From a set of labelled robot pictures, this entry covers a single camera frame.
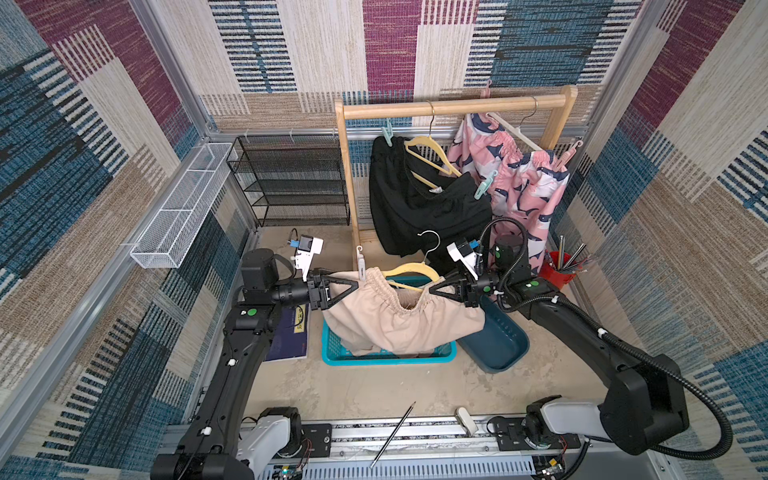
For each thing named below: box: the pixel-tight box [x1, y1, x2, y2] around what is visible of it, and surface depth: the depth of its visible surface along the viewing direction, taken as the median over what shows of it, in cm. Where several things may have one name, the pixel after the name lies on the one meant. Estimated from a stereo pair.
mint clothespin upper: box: [382, 118, 394, 147], surface depth 82 cm
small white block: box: [456, 406, 478, 437], surface depth 76 cm
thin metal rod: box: [370, 401, 416, 469], surface depth 76 cm
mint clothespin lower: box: [474, 170, 498, 200], surface depth 70 cm
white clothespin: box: [356, 245, 366, 281], surface depth 66 cm
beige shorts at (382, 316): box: [323, 267, 485, 356], surface depth 71 cm
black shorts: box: [368, 135, 493, 276], surface depth 82 cm
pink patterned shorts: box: [446, 113, 570, 270], surface depth 79 cm
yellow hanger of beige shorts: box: [382, 262, 440, 293], surface depth 69 cm
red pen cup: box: [539, 250, 580, 290], surface depth 97 cm
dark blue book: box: [264, 303, 309, 362], surface depth 90 cm
